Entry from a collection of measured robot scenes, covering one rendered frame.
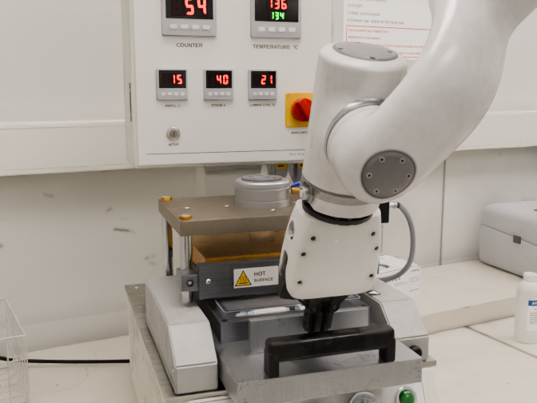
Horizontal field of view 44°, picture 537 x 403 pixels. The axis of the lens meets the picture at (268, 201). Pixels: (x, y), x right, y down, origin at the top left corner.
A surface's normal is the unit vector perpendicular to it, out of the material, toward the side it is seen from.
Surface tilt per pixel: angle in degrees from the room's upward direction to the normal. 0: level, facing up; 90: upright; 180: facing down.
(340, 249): 110
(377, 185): 115
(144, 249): 90
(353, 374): 90
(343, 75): 104
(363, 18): 90
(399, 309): 41
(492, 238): 90
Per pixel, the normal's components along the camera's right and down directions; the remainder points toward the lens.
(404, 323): 0.20, -0.64
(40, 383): 0.00, -0.99
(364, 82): -0.05, 0.48
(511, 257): -0.93, 0.07
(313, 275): 0.24, 0.48
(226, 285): 0.30, 0.16
